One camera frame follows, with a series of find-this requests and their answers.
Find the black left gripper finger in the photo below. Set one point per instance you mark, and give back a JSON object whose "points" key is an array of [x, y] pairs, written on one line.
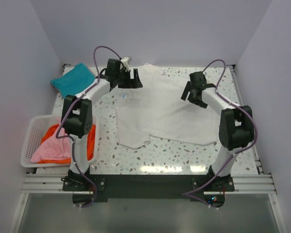
{"points": [[136, 79], [125, 85]]}

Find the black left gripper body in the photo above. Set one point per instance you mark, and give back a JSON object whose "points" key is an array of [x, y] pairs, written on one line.
{"points": [[124, 76]]}

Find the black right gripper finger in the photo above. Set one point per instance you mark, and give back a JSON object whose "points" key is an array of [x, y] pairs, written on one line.
{"points": [[199, 103], [186, 91]]}

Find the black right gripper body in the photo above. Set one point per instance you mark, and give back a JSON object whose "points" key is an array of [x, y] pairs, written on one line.
{"points": [[191, 96]]}

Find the white t shirt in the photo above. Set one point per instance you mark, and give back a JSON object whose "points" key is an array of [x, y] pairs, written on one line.
{"points": [[156, 110]]}

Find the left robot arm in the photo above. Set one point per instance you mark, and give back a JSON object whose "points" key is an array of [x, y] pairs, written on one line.
{"points": [[77, 115]]}

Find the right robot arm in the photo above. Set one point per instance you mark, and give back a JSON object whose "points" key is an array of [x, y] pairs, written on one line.
{"points": [[236, 127]]}

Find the folded teal t shirt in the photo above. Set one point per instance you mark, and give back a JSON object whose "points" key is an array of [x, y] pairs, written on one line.
{"points": [[75, 81]]}

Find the crumpled orange t shirt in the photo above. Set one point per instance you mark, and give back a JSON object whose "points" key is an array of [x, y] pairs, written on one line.
{"points": [[91, 143]]}

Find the white plastic basket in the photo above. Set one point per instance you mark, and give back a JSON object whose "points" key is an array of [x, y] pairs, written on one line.
{"points": [[37, 128]]}

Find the crumpled pink t shirt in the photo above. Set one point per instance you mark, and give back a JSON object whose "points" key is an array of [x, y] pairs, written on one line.
{"points": [[51, 149]]}

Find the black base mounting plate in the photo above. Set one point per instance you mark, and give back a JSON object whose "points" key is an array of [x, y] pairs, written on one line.
{"points": [[101, 188]]}

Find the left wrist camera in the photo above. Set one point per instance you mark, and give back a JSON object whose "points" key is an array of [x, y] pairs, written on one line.
{"points": [[125, 62]]}

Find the aluminium frame rail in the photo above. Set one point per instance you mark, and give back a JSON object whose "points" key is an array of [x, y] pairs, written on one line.
{"points": [[45, 208]]}

